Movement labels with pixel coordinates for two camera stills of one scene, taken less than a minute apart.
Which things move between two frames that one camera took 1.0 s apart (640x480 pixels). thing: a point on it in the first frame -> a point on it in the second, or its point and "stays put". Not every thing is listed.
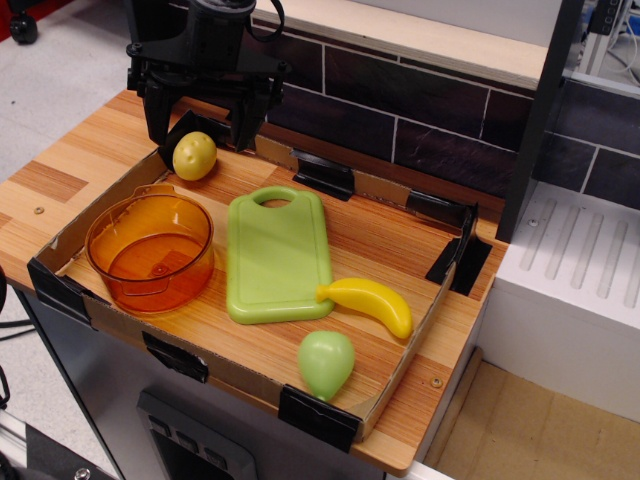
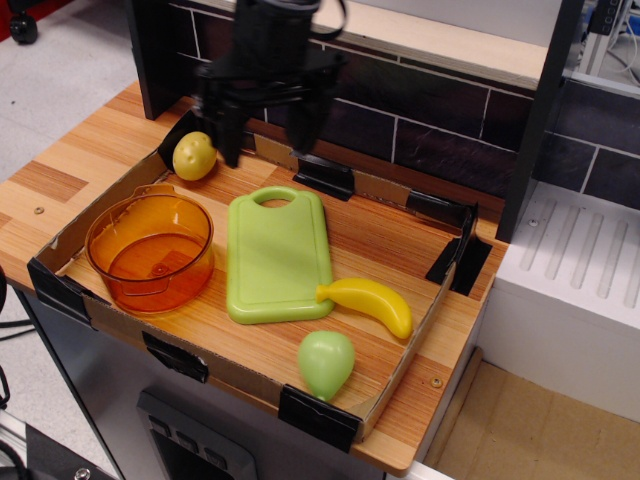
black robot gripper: [178, 45] -> [273, 59]
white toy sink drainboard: [564, 306] stays put
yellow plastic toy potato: [194, 155] stays put
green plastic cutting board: [277, 263] stays put
